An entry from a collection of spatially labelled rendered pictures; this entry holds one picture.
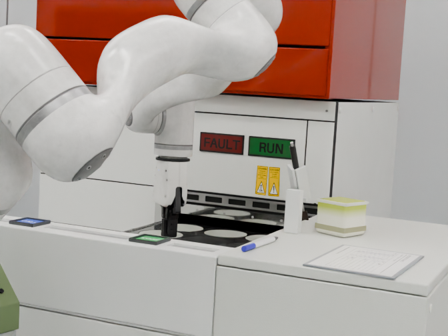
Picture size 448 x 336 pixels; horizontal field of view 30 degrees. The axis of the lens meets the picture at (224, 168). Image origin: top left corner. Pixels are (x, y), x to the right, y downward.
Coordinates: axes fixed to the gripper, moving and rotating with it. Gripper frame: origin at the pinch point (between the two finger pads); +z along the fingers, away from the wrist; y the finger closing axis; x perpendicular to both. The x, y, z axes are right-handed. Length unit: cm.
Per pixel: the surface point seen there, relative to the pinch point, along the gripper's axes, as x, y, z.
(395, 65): 81, -39, -41
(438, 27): 142, -103, -59
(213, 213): 17.2, -17.3, -0.4
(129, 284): -18.5, 34.0, 3.6
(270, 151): 27.2, -8.0, -16.7
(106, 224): -3.4, -40.6, 6.3
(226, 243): 11.0, 6.5, 2.4
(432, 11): 140, -105, -65
